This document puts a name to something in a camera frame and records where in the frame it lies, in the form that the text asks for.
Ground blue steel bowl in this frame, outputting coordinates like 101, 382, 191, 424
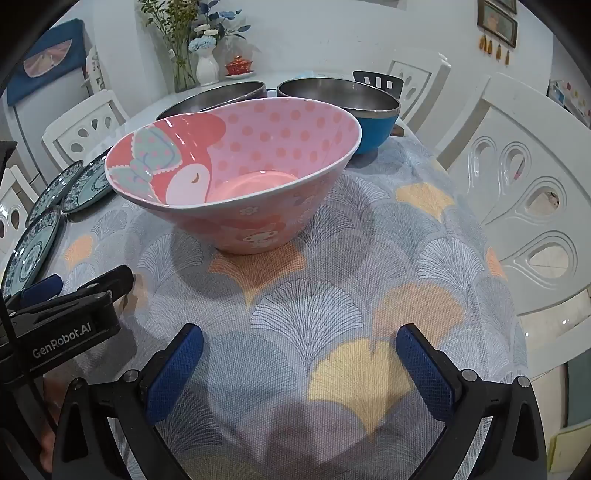
276, 78, 402, 156

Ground framed wall picture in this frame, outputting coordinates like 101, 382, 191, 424
477, 0, 518, 49

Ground white vase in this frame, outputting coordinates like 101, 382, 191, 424
196, 50, 221, 86

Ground red tea cup set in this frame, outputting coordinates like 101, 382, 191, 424
225, 55, 254, 77

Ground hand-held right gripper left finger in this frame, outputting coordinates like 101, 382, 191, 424
51, 323, 204, 480

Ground glass vase with green stems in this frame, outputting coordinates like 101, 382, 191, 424
139, 0, 200, 93

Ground large white carved chair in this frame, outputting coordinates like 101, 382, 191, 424
434, 74, 591, 317

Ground black phone stand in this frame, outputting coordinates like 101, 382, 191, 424
352, 70, 404, 100

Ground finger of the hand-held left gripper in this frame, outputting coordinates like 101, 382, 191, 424
7, 274, 64, 311
62, 265, 136, 303

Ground chair with blue cover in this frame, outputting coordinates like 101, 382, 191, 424
7, 18, 88, 107

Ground blue patterned plate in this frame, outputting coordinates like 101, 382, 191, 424
61, 150, 114, 214
0, 206, 62, 298
26, 160, 85, 227

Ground hanging yellow tassels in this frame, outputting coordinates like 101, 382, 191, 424
479, 34, 511, 64

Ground white ornate chair back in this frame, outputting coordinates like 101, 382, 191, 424
85, 46, 106, 95

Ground plain steel bowl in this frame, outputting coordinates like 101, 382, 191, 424
156, 81, 269, 121

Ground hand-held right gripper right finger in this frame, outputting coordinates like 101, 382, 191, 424
396, 323, 548, 480

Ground pink cartoon bowl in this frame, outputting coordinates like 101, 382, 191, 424
104, 97, 362, 256

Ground blue flower bouquet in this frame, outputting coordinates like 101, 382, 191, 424
188, 9, 252, 54

